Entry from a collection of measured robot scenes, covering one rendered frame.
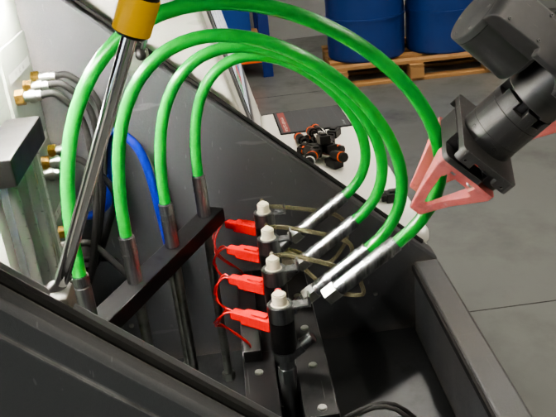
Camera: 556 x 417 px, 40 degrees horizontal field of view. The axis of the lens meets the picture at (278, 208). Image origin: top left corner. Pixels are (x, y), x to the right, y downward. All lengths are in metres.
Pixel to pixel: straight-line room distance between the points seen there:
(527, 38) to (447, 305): 0.50
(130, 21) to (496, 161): 0.44
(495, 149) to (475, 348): 0.34
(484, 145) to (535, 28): 0.12
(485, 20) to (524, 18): 0.03
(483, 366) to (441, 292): 0.18
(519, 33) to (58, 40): 0.61
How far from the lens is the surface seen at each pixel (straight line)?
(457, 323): 1.03
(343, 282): 0.80
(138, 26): 0.37
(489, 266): 3.10
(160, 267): 0.91
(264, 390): 0.88
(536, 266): 3.12
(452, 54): 5.75
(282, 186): 1.09
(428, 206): 0.77
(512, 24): 0.66
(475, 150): 0.71
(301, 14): 0.70
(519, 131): 0.72
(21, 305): 0.42
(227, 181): 1.08
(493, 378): 0.94
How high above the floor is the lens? 1.52
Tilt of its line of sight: 24 degrees down
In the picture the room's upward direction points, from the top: 6 degrees counter-clockwise
